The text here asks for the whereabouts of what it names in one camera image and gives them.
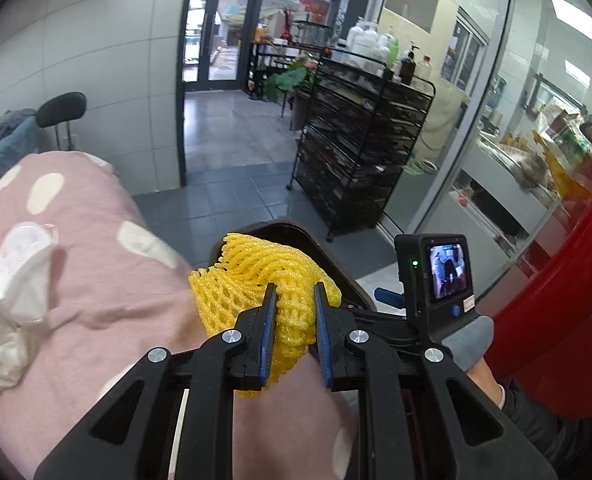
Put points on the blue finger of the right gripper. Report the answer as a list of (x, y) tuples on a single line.
[(392, 299)]

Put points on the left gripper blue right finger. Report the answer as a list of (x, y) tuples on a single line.
[(324, 345)]

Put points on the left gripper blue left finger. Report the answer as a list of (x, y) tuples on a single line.
[(266, 341)]

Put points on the yellow foam fruit net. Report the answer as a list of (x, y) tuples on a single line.
[(220, 299)]

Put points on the dark brown trash bin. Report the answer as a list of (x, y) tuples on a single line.
[(275, 249)]

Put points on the right hand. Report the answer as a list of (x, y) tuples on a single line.
[(468, 347)]

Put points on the pink polka dot bedspread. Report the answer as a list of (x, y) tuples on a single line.
[(116, 291)]

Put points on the green potted plant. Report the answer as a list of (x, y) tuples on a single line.
[(299, 72)]

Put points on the dark brown pump bottle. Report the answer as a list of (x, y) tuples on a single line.
[(407, 66)]

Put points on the crumpled white tissue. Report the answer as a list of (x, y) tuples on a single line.
[(25, 270)]

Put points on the glass entrance door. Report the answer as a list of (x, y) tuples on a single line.
[(217, 38)]

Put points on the black camera with screen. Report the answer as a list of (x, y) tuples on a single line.
[(436, 273)]

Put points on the black wire shelf rack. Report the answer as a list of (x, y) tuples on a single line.
[(359, 133)]

